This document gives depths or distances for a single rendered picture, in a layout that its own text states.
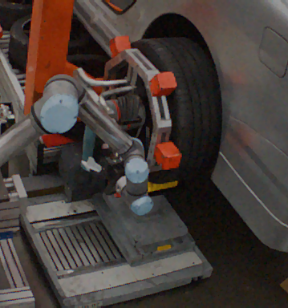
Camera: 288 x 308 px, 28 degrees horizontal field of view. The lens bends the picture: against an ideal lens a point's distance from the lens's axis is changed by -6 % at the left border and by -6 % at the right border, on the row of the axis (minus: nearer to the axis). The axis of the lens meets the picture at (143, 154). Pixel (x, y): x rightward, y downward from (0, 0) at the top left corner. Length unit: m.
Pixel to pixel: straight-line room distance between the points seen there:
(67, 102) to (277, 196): 0.86
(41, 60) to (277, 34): 1.26
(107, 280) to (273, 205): 1.06
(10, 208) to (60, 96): 0.66
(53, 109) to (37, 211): 1.50
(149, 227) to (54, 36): 1.07
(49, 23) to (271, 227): 1.38
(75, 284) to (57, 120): 1.25
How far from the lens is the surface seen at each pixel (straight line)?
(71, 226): 3.20
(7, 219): 2.36
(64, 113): 1.81
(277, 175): 2.16
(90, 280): 2.92
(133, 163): 2.03
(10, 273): 2.74
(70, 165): 3.06
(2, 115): 3.07
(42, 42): 2.80
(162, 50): 2.52
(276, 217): 2.23
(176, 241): 3.07
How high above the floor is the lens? 2.30
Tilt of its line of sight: 37 degrees down
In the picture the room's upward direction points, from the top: 11 degrees clockwise
